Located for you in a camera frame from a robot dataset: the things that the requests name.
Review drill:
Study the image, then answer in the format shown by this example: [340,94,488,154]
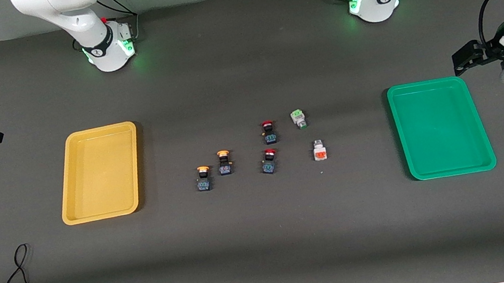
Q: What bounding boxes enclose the dark grey table cloth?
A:
[0,0,504,283]

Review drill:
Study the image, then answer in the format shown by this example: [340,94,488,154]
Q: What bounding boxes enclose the green white button switch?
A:
[289,108,309,131]

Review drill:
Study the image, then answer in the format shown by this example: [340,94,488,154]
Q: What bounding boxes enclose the yellow push button switch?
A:
[215,149,234,177]
[193,164,214,193]

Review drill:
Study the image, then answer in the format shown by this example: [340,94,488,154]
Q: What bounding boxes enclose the green plastic tray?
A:
[385,71,499,185]

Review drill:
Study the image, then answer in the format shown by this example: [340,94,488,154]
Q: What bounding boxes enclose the red push button switch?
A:
[259,119,279,146]
[259,147,281,176]

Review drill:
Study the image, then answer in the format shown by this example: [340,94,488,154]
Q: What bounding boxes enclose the black right base cables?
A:
[96,0,143,48]

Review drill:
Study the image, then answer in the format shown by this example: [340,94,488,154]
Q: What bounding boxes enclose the orange white button switch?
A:
[311,138,329,162]

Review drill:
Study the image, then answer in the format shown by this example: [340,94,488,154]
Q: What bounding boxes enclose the yellow plastic tray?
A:
[48,120,150,227]

